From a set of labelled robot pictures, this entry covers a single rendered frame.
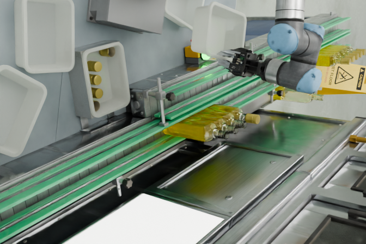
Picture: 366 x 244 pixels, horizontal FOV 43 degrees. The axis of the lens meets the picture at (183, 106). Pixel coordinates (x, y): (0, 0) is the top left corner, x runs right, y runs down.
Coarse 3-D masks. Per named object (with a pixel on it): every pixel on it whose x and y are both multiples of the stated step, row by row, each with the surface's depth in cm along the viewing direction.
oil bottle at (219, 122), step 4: (192, 116) 170; (196, 116) 170; (200, 116) 169; (204, 116) 169; (208, 116) 169; (204, 120) 165; (208, 120) 164; (212, 120) 164; (216, 120) 163; (220, 120) 163; (224, 120) 164; (216, 124) 162; (220, 124) 162; (220, 128) 162
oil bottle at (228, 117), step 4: (200, 112) 173; (204, 112) 173; (208, 112) 172; (212, 112) 172; (216, 112) 172; (220, 112) 171; (224, 112) 171; (212, 116) 169; (216, 116) 168; (220, 116) 167; (224, 116) 167; (228, 116) 167; (232, 116) 168; (228, 120) 166; (228, 124) 166
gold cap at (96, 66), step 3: (90, 60) 153; (87, 63) 152; (90, 63) 151; (93, 63) 151; (96, 63) 151; (99, 63) 151; (90, 66) 151; (93, 66) 150; (96, 66) 151; (99, 66) 152; (90, 69) 152; (93, 69) 151; (96, 69) 151; (99, 69) 152
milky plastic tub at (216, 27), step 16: (208, 16) 144; (224, 16) 161; (240, 16) 160; (192, 32) 150; (208, 32) 144; (224, 32) 164; (240, 32) 161; (192, 48) 149; (208, 48) 157; (224, 48) 164
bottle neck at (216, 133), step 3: (216, 129) 158; (213, 132) 158; (216, 132) 157; (219, 132) 156; (222, 132) 156; (225, 132) 155; (228, 132) 156; (213, 135) 158; (216, 135) 157; (219, 135) 156; (222, 135) 155; (225, 135) 157; (228, 135) 157; (222, 138) 156; (225, 138) 156
